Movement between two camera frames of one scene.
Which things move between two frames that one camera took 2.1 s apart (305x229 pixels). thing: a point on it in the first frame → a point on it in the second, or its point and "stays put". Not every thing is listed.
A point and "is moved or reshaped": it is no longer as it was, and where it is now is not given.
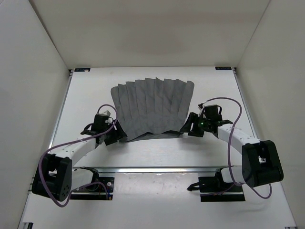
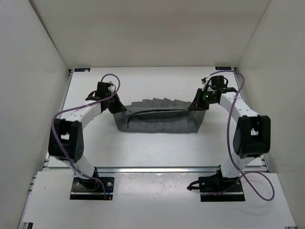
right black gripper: (193, 118) → (197, 104)
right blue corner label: (223, 68) stays put
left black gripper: (118, 133) → (119, 107)
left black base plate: (96, 192) stays put
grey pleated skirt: (151, 108) is moved or reshaped
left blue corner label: (82, 69) stays put
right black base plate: (214, 189) stays put
